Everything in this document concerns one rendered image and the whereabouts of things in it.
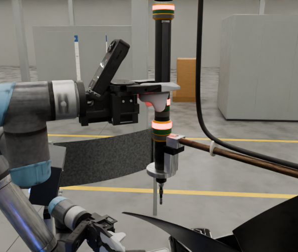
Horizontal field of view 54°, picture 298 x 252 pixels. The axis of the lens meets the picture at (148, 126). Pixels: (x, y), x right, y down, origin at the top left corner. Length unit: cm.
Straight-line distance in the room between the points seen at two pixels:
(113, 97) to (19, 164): 21
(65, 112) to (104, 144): 198
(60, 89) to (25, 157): 14
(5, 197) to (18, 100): 44
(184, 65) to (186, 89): 70
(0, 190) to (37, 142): 38
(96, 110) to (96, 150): 195
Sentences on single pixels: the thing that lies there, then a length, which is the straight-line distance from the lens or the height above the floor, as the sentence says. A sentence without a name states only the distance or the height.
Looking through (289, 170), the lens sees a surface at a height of 154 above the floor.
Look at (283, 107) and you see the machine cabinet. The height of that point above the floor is 33.
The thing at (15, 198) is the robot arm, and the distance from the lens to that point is 94.
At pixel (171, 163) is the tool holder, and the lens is 65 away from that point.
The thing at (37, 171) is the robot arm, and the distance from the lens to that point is 59.
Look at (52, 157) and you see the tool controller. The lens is 138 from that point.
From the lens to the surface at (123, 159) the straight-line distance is 265.
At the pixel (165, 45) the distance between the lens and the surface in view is 61.
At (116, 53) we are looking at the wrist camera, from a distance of 57.
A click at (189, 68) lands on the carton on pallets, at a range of 860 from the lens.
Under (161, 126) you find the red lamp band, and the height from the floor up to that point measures 156.
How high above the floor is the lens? 174
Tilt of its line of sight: 16 degrees down
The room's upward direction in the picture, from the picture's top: straight up
